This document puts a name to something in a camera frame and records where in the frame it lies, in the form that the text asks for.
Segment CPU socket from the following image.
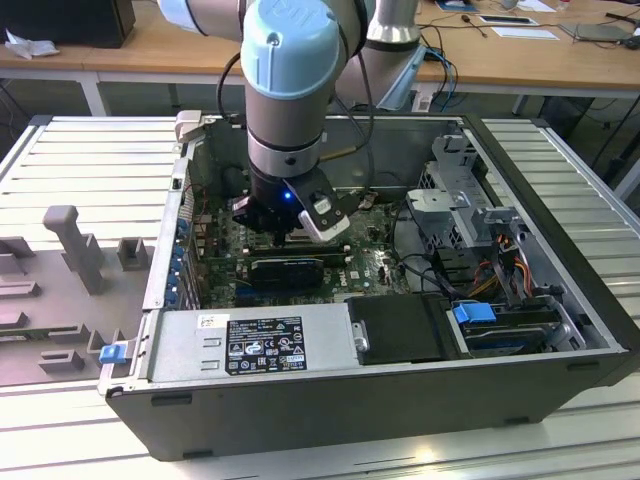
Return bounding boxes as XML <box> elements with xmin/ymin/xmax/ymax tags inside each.
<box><xmin>283</xmin><ymin>230</ymin><xmax>322</xmax><ymax>246</ymax></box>

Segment black RAM slot bank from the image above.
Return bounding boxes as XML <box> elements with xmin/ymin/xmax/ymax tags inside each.
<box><xmin>243</xmin><ymin>241</ymin><xmax>351</xmax><ymax>267</ymax></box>

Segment black plastic drive cover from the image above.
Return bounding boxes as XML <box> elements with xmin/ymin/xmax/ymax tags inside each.
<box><xmin>344</xmin><ymin>294</ymin><xmax>459</xmax><ymax>365</ymax></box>

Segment black round component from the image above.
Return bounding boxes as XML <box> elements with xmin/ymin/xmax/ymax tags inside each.
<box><xmin>221</xmin><ymin>166</ymin><xmax>251</xmax><ymax>199</ymax></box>

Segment black graphics card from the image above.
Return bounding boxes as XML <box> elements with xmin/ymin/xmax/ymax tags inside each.
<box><xmin>249</xmin><ymin>257</ymin><xmax>325</xmax><ymax>290</ymax></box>

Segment green motherboard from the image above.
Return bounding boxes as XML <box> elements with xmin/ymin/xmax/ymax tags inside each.
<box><xmin>197</xmin><ymin>192</ymin><xmax>416</xmax><ymax>309</ymax></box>

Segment metal drive cage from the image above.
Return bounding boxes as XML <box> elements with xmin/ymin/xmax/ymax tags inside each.
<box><xmin>405</xmin><ymin>132</ymin><xmax>531</xmax><ymax>251</ymax></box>

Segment grey power supply unit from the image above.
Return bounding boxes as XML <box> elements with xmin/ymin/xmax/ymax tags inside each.
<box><xmin>147</xmin><ymin>305</ymin><xmax>362</xmax><ymax>384</ymax></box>

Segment long wooden desk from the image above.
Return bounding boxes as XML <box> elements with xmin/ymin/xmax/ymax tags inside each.
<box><xmin>0</xmin><ymin>0</ymin><xmax>640</xmax><ymax>119</ymax></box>

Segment open black PC case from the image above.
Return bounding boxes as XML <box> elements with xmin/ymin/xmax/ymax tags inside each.
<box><xmin>97</xmin><ymin>109</ymin><xmax>632</xmax><ymax>464</ymax></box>

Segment blue disk carrier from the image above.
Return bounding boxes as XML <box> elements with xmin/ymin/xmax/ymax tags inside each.
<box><xmin>452</xmin><ymin>299</ymin><xmax>561</xmax><ymax>357</ymax></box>

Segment grey parts rack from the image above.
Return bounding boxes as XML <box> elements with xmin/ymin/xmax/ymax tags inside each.
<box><xmin>0</xmin><ymin>204</ymin><xmax>154</xmax><ymax>386</ymax></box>

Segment black computer box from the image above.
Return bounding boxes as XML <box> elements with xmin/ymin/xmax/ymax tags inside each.
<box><xmin>0</xmin><ymin>0</ymin><xmax>136</xmax><ymax>50</ymax></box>

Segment crumpled white paper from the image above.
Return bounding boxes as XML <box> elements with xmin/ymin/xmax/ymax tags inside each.
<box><xmin>4</xmin><ymin>28</ymin><xmax>61</xmax><ymax>60</ymax></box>

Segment white paper sheet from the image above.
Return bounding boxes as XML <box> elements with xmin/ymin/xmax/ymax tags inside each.
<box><xmin>492</xmin><ymin>25</ymin><xmax>559</xmax><ymax>41</ymax></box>

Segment grey laptop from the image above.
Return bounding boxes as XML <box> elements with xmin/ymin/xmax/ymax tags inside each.
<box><xmin>559</xmin><ymin>20</ymin><xmax>634</xmax><ymax>44</ymax></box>

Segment grey side wrist camera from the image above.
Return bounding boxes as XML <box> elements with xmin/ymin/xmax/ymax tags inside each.
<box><xmin>230</xmin><ymin>196</ymin><xmax>252</xmax><ymax>225</ymax></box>

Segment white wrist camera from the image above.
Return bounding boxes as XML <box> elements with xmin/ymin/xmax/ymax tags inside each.
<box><xmin>298</xmin><ymin>177</ymin><xmax>351</xmax><ymax>244</ymax></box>

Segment grey case latch handle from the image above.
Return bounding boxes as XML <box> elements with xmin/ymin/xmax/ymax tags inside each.
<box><xmin>174</xmin><ymin>109</ymin><xmax>204</xmax><ymax>146</ymax></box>

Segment black internal wire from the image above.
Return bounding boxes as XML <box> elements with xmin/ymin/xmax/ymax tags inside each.
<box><xmin>390</xmin><ymin>199</ymin><xmax>451</xmax><ymax>296</ymax></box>

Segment blue cable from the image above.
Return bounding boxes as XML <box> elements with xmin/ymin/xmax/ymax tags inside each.
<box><xmin>432</xmin><ymin>47</ymin><xmax>459</xmax><ymax>109</ymax></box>

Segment yellow red wire bundle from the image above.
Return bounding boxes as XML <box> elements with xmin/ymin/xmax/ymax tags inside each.
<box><xmin>472</xmin><ymin>249</ymin><xmax>532</xmax><ymax>297</ymax></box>

